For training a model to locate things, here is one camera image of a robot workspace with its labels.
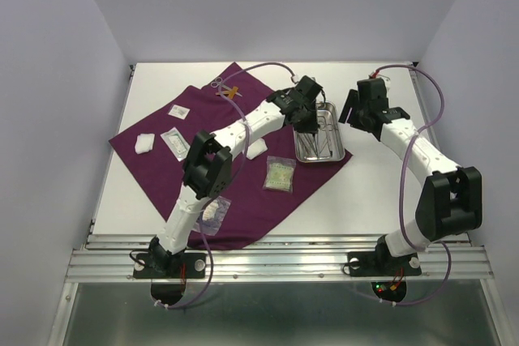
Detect aluminium front rail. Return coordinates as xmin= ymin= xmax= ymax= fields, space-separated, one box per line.
xmin=65 ymin=234 xmax=494 ymax=283

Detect steel hemostat forceps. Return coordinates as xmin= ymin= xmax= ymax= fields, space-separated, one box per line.
xmin=308 ymin=134 xmax=320 ymax=158

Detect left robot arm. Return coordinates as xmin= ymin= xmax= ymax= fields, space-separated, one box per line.
xmin=148 ymin=76 xmax=324 ymax=276

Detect steel tweezers pair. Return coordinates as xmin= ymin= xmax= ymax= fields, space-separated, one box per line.
xmin=294 ymin=133 xmax=304 ymax=161

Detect small white label packet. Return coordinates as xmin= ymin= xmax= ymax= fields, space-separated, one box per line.
xmin=168 ymin=105 xmax=190 ymax=120

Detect white gauze square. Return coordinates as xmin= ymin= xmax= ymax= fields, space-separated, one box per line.
xmin=135 ymin=134 xmax=155 ymax=155

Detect white sterile pouch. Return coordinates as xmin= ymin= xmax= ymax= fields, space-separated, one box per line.
xmin=161 ymin=127 xmax=190 ymax=161

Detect white folded gauze pad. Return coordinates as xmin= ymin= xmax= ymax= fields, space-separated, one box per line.
xmin=247 ymin=139 xmax=268 ymax=160

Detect steel instrument tray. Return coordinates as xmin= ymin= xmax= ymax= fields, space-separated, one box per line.
xmin=294 ymin=101 xmax=345 ymax=163

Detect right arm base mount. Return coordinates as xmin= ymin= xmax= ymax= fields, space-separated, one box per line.
xmin=341 ymin=236 xmax=422 ymax=305

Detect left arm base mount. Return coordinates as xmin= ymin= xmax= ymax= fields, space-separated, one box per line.
xmin=129 ymin=237 xmax=210 ymax=310

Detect blue-white gauze packet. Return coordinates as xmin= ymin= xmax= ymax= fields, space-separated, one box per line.
xmin=193 ymin=196 xmax=231 ymax=236

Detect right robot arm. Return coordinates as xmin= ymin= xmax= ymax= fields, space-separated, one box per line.
xmin=339 ymin=78 xmax=483 ymax=273

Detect small steel scissors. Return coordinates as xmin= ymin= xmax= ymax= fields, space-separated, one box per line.
xmin=210 ymin=77 xmax=228 ymax=89

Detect green-white sealed packet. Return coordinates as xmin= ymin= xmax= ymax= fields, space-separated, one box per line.
xmin=263 ymin=156 xmax=296 ymax=193

